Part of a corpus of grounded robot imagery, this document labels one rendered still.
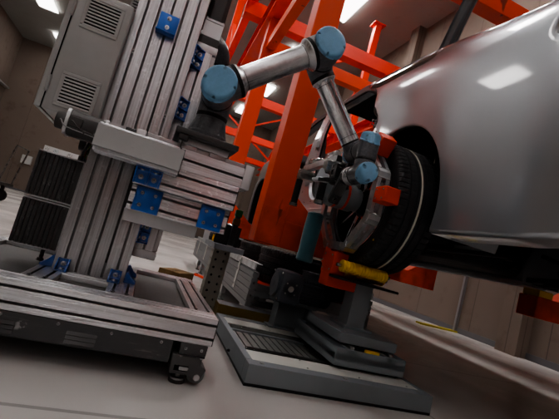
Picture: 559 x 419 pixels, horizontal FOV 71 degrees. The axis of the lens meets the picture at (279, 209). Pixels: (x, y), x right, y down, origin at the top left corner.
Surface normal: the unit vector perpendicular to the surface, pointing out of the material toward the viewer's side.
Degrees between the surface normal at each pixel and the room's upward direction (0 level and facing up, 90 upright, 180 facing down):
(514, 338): 90
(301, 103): 90
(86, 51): 90
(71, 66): 90
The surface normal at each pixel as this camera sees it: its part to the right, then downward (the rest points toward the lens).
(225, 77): 0.08, 0.00
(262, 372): 0.30, -0.02
